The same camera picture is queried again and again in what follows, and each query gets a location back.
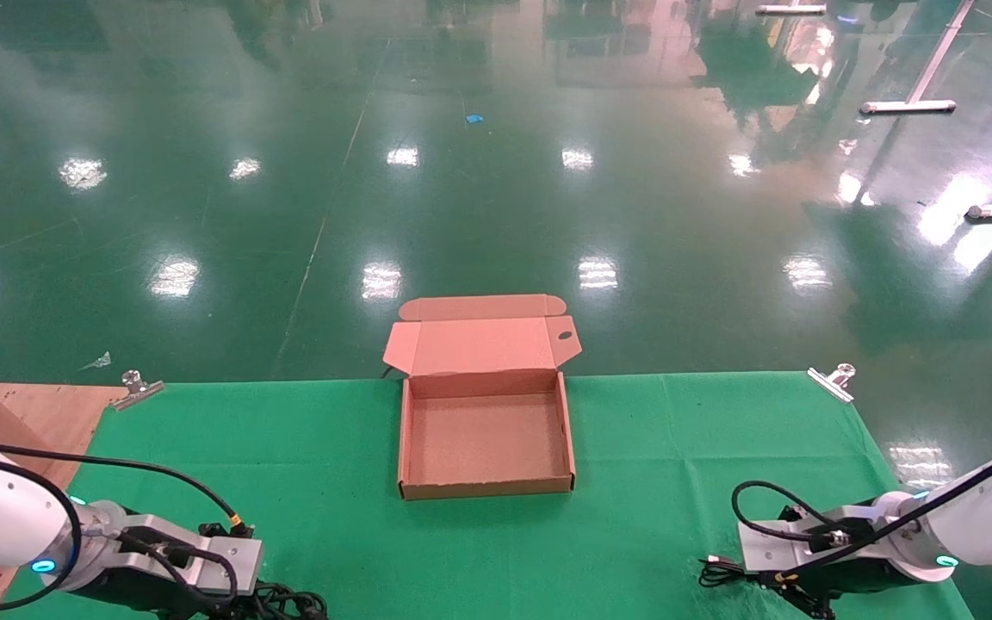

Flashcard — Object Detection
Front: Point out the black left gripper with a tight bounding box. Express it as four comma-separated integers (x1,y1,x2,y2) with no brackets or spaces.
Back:
74,568,329,620

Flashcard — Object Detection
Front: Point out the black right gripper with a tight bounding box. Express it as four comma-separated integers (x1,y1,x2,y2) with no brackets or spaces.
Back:
759,564,919,620

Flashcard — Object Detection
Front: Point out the black power cable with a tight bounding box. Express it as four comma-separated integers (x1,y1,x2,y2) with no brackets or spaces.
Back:
698,555,755,591

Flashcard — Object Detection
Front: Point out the flat open cardboard box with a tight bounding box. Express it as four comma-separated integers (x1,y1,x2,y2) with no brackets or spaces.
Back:
382,294,583,501

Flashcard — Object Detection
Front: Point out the green table cloth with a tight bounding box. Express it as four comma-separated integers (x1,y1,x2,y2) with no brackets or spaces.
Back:
0,372,975,620

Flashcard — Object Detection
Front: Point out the silver metal table clamp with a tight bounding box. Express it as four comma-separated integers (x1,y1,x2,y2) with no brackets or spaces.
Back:
111,370,165,412
807,363,857,404

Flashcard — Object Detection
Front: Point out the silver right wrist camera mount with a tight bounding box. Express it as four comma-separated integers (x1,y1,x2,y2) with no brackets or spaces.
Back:
737,505,880,574

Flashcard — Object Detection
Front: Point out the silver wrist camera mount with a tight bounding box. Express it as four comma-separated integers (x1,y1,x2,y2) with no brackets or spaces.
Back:
113,514,264,597
737,505,880,574

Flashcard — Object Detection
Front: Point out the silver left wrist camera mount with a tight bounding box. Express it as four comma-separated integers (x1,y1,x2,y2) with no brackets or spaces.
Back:
113,514,264,597

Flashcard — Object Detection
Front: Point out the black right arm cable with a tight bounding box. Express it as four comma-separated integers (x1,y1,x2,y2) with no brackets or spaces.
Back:
731,439,992,574

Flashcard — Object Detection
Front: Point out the black cable with orange connector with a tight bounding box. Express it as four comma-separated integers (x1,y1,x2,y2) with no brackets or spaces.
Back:
0,429,254,539

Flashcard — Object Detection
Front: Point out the black looping left arm cable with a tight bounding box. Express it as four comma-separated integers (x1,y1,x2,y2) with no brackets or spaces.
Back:
0,452,84,617

